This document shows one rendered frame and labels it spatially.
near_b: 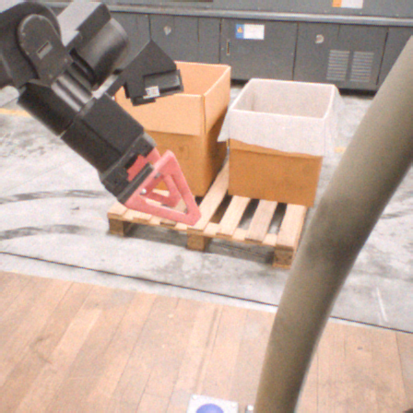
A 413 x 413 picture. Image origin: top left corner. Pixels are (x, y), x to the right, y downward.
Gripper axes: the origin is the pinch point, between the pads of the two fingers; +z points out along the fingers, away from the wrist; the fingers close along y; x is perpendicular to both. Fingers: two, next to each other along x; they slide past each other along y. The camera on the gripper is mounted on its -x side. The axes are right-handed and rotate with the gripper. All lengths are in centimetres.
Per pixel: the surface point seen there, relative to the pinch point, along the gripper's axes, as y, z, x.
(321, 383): 5.6, 35.7, 6.4
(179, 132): 188, 31, -25
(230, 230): 164, 78, -5
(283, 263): 150, 104, -9
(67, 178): 268, 10, 39
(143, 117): 197, 13, -19
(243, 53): 389, 67, -142
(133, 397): 10.5, 16.5, 25.3
